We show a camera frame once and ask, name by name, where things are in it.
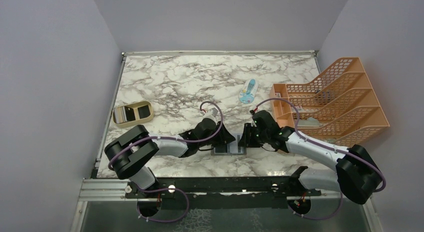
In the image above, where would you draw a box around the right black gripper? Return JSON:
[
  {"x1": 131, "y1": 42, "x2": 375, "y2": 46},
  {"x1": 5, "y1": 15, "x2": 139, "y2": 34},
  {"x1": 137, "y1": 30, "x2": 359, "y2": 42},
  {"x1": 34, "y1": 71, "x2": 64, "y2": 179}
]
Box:
[{"x1": 238, "y1": 122, "x2": 270, "y2": 148}]

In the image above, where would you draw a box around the taupe leather card holder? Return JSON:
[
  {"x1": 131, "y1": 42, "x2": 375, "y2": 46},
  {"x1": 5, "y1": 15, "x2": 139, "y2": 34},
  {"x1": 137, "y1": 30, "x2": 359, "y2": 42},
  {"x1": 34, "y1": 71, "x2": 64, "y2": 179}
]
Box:
[{"x1": 211, "y1": 133, "x2": 247, "y2": 156}]

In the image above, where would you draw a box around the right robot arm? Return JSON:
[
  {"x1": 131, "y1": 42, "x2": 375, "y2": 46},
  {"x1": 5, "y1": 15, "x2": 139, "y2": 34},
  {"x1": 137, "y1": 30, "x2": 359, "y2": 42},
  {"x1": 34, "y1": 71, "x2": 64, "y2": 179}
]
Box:
[{"x1": 238, "y1": 110, "x2": 386, "y2": 205}]

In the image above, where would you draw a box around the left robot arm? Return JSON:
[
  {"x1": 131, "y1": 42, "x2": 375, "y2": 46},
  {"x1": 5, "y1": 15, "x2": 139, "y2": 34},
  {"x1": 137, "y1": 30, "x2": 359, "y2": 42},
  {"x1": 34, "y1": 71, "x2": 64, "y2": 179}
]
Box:
[{"x1": 104, "y1": 118, "x2": 236, "y2": 198}]

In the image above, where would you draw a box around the beige card tray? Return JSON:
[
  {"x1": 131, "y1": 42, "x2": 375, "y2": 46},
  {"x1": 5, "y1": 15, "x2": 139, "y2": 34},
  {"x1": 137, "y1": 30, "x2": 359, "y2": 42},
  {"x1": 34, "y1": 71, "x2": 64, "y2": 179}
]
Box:
[{"x1": 111, "y1": 100, "x2": 154, "y2": 128}]

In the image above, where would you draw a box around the stack of cards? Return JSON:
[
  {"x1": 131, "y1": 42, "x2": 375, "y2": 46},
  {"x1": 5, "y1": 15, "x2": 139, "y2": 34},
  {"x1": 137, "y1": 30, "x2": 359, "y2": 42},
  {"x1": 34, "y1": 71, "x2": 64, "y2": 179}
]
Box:
[{"x1": 113, "y1": 106, "x2": 136, "y2": 124}]

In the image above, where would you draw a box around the red white small box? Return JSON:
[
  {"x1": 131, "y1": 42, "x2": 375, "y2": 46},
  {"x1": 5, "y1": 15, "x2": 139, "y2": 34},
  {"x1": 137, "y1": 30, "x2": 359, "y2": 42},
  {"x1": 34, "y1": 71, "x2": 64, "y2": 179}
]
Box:
[{"x1": 292, "y1": 105, "x2": 304, "y2": 113}]

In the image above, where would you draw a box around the orange plastic file organizer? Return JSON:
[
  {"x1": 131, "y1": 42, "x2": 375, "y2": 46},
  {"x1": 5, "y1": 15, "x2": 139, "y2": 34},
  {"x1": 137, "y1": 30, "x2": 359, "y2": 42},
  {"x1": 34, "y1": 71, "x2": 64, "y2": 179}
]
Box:
[{"x1": 269, "y1": 57, "x2": 390, "y2": 147}]

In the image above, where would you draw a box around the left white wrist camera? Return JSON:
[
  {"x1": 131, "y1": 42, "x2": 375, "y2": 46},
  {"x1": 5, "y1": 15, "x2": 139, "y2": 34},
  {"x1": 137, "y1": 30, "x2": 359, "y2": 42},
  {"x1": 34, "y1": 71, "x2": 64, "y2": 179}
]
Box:
[{"x1": 202, "y1": 111, "x2": 217, "y2": 123}]

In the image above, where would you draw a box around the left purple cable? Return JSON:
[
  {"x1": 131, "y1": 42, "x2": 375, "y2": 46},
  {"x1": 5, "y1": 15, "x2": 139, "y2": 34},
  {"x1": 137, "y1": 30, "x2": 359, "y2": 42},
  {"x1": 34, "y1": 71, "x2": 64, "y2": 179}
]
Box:
[{"x1": 107, "y1": 101, "x2": 224, "y2": 223}]

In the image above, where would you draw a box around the purple cable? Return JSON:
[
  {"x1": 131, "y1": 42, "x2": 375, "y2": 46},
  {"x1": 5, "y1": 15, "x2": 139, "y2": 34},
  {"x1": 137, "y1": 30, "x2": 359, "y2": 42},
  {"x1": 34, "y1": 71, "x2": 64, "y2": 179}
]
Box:
[
  {"x1": 107, "y1": 101, "x2": 224, "y2": 223},
  {"x1": 250, "y1": 97, "x2": 387, "y2": 221}
]

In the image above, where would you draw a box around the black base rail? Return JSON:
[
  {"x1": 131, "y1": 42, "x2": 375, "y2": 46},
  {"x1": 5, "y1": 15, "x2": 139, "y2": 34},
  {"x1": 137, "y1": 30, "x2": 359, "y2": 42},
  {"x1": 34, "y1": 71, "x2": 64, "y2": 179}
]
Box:
[{"x1": 125, "y1": 176, "x2": 322, "y2": 210}]

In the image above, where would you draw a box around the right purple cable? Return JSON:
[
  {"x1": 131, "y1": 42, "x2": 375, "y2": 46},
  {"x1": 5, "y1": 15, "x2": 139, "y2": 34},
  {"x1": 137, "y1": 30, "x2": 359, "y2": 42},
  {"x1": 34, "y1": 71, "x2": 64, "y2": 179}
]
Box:
[{"x1": 250, "y1": 97, "x2": 387, "y2": 221}]

